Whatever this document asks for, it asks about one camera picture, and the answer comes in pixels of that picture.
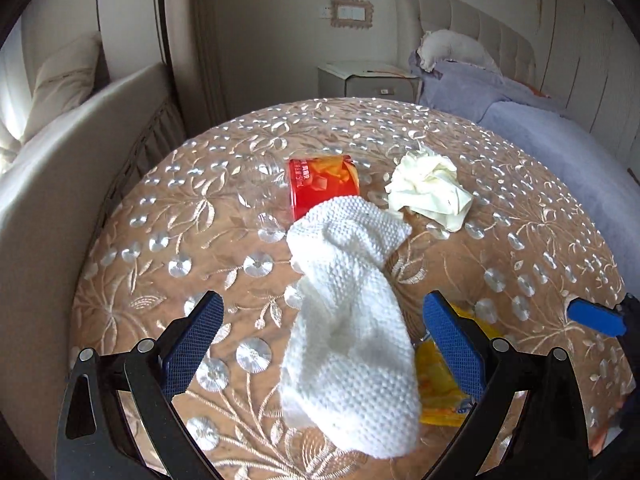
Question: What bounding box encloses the beige throw pillow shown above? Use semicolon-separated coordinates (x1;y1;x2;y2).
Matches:
21;32;102;145

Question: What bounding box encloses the beige drape curtain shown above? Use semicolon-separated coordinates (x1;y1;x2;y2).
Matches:
164;0;229;136

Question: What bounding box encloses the beige tufted headboard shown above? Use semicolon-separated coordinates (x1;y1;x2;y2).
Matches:
395;0;536;84

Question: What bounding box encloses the white knitted cloth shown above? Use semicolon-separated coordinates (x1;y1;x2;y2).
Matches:
279;196;421;460

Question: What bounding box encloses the yellow snack wrapper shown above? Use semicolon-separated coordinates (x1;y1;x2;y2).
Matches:
416;290;501;428

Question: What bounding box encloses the framed wall switch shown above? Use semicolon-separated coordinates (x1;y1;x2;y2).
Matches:
330;0;374;29

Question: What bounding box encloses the crumpled cream paper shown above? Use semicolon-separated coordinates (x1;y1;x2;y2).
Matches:
385;148;473;232

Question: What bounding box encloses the white fluffy pillow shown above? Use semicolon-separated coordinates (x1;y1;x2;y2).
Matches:
416;29;501;74

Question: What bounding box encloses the beige bedside table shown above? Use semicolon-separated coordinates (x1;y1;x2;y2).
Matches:
317;61;420;103

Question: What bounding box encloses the beige window seat cushion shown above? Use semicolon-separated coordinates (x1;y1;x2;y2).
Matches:
1;64;186;474

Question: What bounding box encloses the red orange snack packet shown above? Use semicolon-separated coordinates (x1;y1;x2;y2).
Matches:
288;155;360;221

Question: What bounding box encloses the gold embroidered tablecloth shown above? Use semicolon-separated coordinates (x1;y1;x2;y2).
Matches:
70;99;634;479

